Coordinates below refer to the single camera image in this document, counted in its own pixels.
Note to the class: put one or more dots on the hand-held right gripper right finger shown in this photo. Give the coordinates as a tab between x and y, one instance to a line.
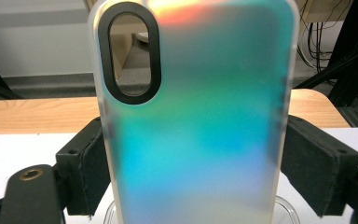
318	168

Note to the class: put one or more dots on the wooden table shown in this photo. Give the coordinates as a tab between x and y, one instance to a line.
28	115

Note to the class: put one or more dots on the iridescent blue phone case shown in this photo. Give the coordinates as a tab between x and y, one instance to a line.
199	124

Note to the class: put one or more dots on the clear plastic packaging box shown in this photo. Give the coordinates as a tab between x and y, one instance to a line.
287	212

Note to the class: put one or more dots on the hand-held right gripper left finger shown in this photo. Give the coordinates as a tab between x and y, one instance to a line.
84	168

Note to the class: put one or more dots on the white cabinet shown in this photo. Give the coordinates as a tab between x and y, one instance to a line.
28	46

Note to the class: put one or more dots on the white table board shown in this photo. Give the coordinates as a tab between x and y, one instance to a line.
12	149

